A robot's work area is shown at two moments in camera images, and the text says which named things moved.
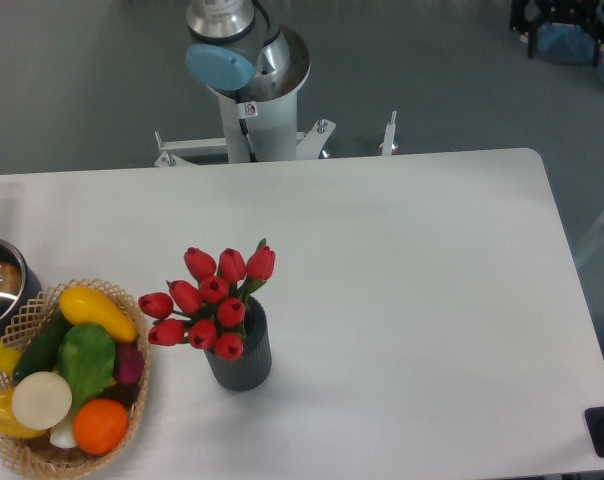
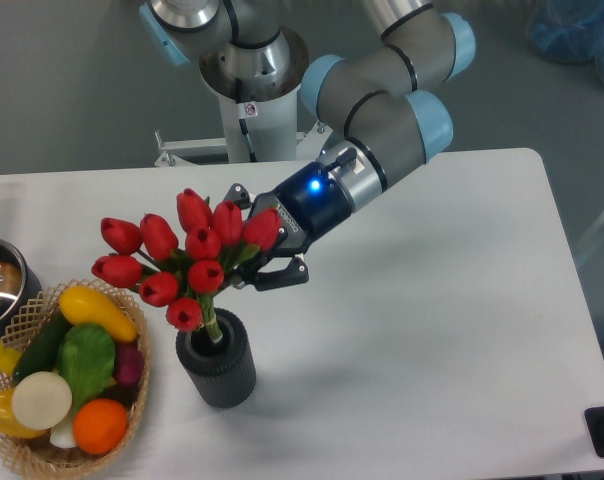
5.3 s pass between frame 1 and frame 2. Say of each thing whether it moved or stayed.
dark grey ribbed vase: moved
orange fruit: stayed
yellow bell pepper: stayed
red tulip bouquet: moved
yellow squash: stayed
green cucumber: stayed
